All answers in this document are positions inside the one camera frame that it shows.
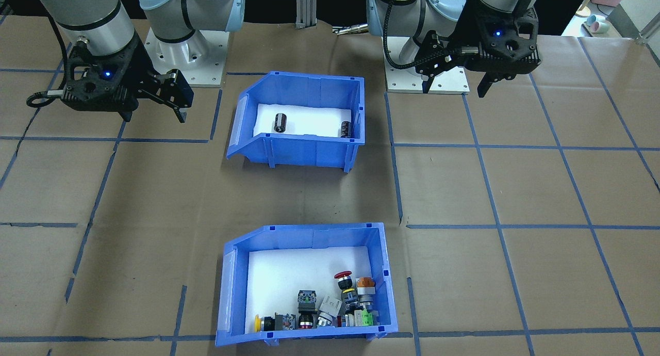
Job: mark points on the blue plastic capacitor bin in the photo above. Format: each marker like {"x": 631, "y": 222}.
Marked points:
{"x": 309, "y": 152}

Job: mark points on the blue plastic switch bin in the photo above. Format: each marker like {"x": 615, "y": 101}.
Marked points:
{"x": 309, "y": 236}

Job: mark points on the wooden stand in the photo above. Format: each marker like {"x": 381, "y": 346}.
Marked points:
{"x": 585, "y": 9}

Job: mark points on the silver metal fitting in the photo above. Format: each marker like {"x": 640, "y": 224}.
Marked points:
{"x": 350, "y": 30}

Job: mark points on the teal cup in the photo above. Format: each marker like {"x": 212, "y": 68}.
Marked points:
{"x": 593, "y": 20}

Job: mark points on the pink cup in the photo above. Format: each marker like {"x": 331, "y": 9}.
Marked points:
{"x": 602, "y": 27}

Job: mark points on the black cylindrical capacitor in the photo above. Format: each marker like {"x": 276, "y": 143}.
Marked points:
{"x": 346, "y": 130}
{"x": 280, "y": 123}

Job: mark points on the aluminium profile bar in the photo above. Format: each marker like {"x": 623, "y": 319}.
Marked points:
{"x": 639, "y": 28}

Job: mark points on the red mushroom emergency stop button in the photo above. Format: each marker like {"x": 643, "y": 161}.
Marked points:
{"x": 344, "y": 281}

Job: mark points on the grey black contact block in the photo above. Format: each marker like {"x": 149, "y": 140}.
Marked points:
{"x": 285, "y": 322}

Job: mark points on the green contact block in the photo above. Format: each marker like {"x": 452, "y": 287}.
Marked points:
{"x": 366, "y": 318}

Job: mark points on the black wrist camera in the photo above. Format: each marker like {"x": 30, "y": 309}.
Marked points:
{"x": 103, "y": 100}
{"x": 510, "y": 61}

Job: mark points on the vertical aluminium profile post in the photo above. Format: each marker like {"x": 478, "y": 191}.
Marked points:
{"x": 307, "y": 7}

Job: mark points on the orange capped pushbutton switch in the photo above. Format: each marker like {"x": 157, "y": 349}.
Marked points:
{"x": 365, "y": 289}

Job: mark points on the yellow pushbutton switch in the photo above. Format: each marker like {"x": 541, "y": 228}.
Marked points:
{"x": 265, "y": 323}

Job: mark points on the black red-ringed pushbutton switch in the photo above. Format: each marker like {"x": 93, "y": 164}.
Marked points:
{"x": 306, "y": 307}

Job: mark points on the white grey pushbutton switch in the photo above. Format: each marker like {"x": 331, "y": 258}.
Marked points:
{"x": 330, "y": 308}

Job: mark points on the small grey red switch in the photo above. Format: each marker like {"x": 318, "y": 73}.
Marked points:
{"x": 346, "y": 320}

